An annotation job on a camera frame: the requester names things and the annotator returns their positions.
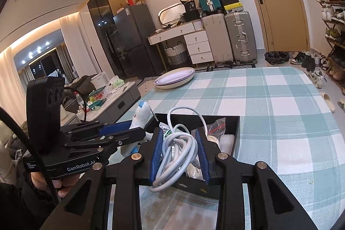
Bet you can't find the wooden shoe rack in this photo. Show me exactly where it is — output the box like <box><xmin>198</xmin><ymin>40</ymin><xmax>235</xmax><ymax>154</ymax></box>
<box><xmin>316</xmin><ymin>0</ymin><xmax>344</xmax><ymax>92</ymax></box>

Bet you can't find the beige suitcase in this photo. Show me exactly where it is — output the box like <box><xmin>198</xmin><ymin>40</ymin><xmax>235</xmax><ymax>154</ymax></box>
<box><xmin>202</xmin><ymin>13</ymin><xmax>234</xmax><ymax>63</ymax></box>

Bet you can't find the oval white tray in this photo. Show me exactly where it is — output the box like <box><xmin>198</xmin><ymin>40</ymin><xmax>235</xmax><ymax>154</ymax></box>
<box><xmin>154</xmin><ymin>67</ymin><xmax>195</xmax><ymax>89</ymax></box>

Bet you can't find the silver suitcase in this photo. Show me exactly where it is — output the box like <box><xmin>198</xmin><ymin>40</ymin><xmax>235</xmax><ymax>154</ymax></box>
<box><xmin>225</xmin><ymin>11</ymin><xmax>257</xmax><ymax>65</ymax></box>

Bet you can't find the grey side cabinet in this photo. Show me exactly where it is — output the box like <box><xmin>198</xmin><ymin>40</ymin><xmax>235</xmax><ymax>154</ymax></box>
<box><xmin>86</xmin><ymin>82</ymin><xmax>141</xmax><ymax>124</ymax></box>

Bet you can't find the white charging cable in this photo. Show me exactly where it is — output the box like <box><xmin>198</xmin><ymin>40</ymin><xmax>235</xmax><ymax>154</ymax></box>
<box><xmin>148</xmin><ymin>107</ymin><xmax>209</xmax><ymax>193</ymax></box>

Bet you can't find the white medicine packet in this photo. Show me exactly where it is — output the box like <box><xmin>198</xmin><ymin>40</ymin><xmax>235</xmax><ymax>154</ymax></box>
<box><xmin>159</xmin><ymin>122</ymin><xmax>172</xmax><ymax>139</ymax></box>

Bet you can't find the dark grey refrigerator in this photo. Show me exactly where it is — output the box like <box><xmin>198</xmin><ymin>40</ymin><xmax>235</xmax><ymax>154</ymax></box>
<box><xmin>113</xmin><ymin>4</ymin><xmax>165</xmax><ymax>79</ymax></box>

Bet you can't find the black cardboard box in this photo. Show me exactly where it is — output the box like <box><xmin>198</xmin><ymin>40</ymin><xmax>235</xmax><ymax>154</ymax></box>
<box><xmin>136</xmin><ymin>113</ymin><xmax>240</xmax><ymax>199</ymax></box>

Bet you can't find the person's left hand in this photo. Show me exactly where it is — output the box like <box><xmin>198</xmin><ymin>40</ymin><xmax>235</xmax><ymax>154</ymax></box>
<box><xmin>30</xmin><ymin>172</ymin><xmax>80</xmax><ymax>199</ymax></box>

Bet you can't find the black glass cabinet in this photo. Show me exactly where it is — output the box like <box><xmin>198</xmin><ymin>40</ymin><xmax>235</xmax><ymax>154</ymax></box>
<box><xmin>87</xmin><ymin>0</ymin><xmax>128</xmax><ymax>78</ymax></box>

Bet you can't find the woven laundry basket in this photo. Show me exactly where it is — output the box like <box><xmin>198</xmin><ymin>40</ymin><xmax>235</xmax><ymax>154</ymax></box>
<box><xmin>165</xmin><ymin>41</ymin><xmax>188</xmax><ymax>66</ymax></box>

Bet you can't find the red white balloon packet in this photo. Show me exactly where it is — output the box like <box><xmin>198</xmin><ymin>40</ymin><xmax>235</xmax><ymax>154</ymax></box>
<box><xmin>207</xmin><ymin>117</ymin><xmax>226</xmax><ymax>137</ymax></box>

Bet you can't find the white drawer desk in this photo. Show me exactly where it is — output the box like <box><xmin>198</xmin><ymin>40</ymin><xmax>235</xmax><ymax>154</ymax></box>
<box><xmin>147</xmin><ymin>19</ymin><xmax>214</xmax><ymax>65</ymax></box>

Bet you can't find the tissue pack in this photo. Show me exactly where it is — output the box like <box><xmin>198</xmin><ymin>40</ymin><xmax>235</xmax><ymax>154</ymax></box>
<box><xmin>109</xmin><ymin>75</ymin><xmax>125</xmax><ymax>89</ymax></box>

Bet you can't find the white plush doll blue hat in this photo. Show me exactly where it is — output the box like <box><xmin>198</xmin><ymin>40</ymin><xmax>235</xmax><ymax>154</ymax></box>
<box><xmin>121</xmin><ymin>101</ymin><xmax>153</xmax><ymax>157</ymax></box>

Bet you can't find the oval mirror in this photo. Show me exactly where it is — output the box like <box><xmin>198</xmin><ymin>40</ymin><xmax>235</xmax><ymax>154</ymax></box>
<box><xmin>158</xmin><ymin>2</ymin><xmax>185</xmax><ymax>27</ymax></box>

